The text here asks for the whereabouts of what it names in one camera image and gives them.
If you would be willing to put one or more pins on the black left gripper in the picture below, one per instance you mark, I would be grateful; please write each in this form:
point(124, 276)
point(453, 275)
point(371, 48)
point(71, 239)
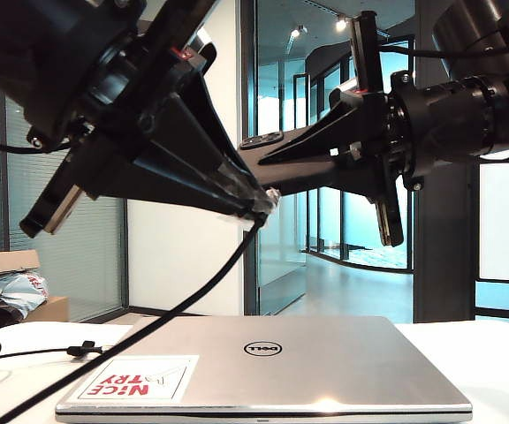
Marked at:
point(86, 170)

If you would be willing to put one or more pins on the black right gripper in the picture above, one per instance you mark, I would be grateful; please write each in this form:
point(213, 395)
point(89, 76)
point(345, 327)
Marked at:
point(402, 141)

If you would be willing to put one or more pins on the black smartphone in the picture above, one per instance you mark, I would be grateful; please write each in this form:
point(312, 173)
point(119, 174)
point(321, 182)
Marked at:
point(259, 141)

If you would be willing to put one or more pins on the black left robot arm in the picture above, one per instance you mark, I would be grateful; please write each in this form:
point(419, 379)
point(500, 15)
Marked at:
point(25, 53)

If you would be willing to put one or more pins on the round ceiling spotlight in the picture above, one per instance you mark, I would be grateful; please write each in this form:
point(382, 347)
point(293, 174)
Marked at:
point(296, 32)
point(341, 23)

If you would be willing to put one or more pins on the frosted glass door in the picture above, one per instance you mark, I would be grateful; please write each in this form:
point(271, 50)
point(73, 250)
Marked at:
point(281, 265)

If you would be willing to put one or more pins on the large brown cardboard box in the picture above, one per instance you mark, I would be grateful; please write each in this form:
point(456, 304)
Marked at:
point(53, 309)

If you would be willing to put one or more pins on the flat brown cardboard box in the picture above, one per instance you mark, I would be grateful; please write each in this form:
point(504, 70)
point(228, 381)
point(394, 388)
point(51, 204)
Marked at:
point(11, 262)

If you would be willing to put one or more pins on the grey plastic mailing bag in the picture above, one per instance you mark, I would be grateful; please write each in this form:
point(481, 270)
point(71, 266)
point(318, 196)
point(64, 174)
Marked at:
point(11, 291)

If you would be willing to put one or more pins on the silver Dell laptop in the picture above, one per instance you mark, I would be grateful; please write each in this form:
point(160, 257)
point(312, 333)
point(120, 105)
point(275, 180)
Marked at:
point(325, 375)

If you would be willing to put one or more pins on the white Nice Try sticker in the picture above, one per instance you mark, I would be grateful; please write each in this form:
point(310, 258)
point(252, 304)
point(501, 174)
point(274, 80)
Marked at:
point(139, 384)

